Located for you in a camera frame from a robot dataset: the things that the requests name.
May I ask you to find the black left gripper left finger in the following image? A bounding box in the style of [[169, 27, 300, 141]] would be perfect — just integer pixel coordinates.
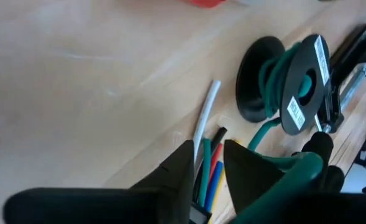
[[2, 139, 196, 224]]

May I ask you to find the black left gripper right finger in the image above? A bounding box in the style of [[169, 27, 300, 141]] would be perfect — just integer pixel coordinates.
[[222, 139, 366, 224]]

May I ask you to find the long green wire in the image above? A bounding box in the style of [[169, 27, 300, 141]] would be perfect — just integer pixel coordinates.
[[229, 42, 325, 224]]

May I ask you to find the black C-clamp with steel screw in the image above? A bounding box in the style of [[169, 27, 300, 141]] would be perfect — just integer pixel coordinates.
[[314, 22, 366, 135]]

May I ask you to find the rainbow ribbon cable bundle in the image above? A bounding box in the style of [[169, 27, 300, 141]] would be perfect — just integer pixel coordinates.
[[208, 142, 224, 185]]

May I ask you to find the short green wire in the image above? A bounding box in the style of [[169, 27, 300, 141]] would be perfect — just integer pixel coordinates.
[[198, 138, 213, 208]]

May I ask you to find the short black wire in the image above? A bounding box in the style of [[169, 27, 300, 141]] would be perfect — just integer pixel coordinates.
[[193, 126, 229, 203]]

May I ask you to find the red wire spool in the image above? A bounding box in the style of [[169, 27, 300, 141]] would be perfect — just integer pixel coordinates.
[[181, 0, 227, 9]]

